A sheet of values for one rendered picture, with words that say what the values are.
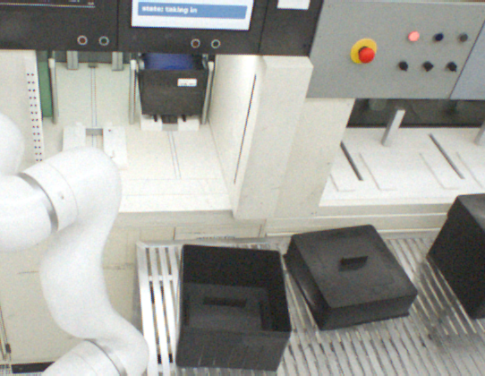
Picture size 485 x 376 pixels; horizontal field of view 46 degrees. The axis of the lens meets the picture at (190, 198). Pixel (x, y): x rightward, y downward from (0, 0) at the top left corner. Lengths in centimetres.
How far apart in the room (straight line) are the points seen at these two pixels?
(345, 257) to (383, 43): 60
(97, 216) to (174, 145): 118
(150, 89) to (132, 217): 47
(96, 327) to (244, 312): 77
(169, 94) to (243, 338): 92
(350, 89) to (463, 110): 96
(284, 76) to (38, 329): 129
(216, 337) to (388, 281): 57
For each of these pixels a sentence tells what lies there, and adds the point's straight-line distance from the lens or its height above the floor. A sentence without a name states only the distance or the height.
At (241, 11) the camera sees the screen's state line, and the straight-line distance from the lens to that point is 142.
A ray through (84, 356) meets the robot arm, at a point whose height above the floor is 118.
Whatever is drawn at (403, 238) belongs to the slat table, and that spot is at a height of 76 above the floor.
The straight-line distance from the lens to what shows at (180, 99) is 201.
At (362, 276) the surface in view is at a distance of 173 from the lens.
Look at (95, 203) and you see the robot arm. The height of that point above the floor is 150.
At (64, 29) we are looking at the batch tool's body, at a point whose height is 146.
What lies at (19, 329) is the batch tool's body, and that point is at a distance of 220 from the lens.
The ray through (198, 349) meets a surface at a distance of 148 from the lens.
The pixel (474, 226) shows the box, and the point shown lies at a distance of 184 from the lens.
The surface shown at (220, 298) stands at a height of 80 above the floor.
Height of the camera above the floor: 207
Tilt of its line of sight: 42 degrees down
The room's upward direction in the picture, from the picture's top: 8 degrees clockwise
